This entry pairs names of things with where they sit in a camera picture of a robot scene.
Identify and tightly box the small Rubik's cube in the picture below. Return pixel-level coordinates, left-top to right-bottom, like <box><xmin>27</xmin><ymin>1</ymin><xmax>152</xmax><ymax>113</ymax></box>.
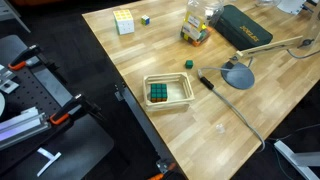
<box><xmin>140</xmin><ymin>14</ymin><xmax>151</xmax><ymax>27</ymax></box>

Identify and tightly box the clear plastic jar with cubes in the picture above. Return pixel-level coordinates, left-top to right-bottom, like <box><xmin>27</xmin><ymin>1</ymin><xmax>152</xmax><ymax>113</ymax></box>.
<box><xmin>180</xmin><ymin>0</ymin><xmax>225</xmax><ymax>47</ymax></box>

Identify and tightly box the light wooden crate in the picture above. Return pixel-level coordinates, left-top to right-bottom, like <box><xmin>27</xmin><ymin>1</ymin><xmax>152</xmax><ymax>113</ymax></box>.
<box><xmin>143</xmin><ymin>72</ymin><xmax>196</xmax><ymax>112</ymax></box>

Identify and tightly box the white metal frame leg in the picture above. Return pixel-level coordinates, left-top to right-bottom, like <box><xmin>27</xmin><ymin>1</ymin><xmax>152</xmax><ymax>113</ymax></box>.
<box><xmin>273</xmin><ymin>139</ymin><xmax>320</xmax><ymax>180</ymax></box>

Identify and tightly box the aluminium rail profile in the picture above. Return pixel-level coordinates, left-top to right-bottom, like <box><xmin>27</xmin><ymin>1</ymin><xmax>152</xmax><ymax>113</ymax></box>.
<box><xmin>0</xmin><ymin>106</ymin><xmax>52</xmax><ymax>152</ymax></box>

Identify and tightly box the grey round stand base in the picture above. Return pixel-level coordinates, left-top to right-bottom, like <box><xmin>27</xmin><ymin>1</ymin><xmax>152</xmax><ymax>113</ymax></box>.
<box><xmin>220</xmin><ymin>61</ymin><xmax>256</xmax><ymax>91</ymax></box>

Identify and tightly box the black orange bar clamp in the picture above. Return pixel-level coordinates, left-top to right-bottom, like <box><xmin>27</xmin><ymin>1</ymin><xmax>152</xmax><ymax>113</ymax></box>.
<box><xmin>49</xmin><ymin>93</ymin><xmax>104</xmax><ymax>126</ymax></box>
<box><xmin>147</xmin><ymin>162</ymin><xmax>178</xmax><ymax>180</ymax></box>
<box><xmin>7</xmin><ymin>44</ymin><xmax>68</xmax><ymax>84</ymax></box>

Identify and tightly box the small metal bracket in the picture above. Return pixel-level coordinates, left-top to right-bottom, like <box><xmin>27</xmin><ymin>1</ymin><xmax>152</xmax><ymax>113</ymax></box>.
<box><xmin>0</xmin><ymin>79</ymin><xmax>20</xmax><ymax>95</ymax></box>

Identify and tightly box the black perforated mounting board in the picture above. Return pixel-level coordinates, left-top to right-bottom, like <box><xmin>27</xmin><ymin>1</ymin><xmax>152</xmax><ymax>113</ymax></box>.
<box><xmin>0</xmin><ymin>61</ymin><xmax>89</xmax><ymax>176</ymax></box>

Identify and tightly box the black cable connector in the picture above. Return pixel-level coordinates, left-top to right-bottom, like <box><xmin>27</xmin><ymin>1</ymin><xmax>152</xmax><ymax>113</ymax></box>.
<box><xmin>199</xmin><ymin>76</ymin><xmax>215</xmax><ymax>91</ymax></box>

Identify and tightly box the white tape strip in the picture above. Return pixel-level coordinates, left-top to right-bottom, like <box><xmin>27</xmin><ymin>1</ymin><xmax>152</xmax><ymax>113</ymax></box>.
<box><xmin>36</xmin><ymin>147</ymin><xmax>63</xmax><ymax>178</ymax></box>

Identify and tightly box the green orange Rubik's cube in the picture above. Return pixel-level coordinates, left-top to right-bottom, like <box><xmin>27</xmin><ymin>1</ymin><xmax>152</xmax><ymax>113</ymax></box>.
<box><xmin>149</xmin><ymin>82</ymin><xmax>169</xmax><ymax>104</ymax></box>

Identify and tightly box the dark green zipper case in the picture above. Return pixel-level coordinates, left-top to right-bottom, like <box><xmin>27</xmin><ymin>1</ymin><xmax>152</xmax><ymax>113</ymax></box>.
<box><xmin>213</xmin><ymin>4</ymin><xmax>274</xmax><ymax>52</ymax></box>

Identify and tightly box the small clear plastic cap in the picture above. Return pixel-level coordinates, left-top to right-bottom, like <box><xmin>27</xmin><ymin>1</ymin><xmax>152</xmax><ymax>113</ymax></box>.
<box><xmin>215</xmin><ymin>123</ymin><xmax>226</xmax><ymax>134</ymax></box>

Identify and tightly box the grey metal table frame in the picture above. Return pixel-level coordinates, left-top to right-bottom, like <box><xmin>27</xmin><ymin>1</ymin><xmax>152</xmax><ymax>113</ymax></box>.
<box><xmin>114</xmin><ymin>82</ymin><xmax>177</xmax><ymax>175</ymax></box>

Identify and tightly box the white device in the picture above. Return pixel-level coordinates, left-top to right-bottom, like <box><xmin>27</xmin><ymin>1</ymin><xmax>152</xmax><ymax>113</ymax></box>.
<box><xmin>276</xmin><ymin>0</ymin><xmax>308</xmax><ymax>16</ymax></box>

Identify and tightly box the grey cable with round plug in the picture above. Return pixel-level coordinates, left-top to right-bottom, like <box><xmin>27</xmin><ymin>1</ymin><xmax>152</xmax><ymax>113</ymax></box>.
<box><xmin>286</xmin><ymin>38</ymin><xmax>320</xmax><ymax>60</ymax></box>

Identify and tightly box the large white yellow Rubik's cube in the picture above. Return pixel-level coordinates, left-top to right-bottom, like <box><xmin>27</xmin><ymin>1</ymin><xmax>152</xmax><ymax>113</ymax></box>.
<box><xmin>112</xmin><ymin>9</ymin><xmax>136</xmax><ymax>36</ymax></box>

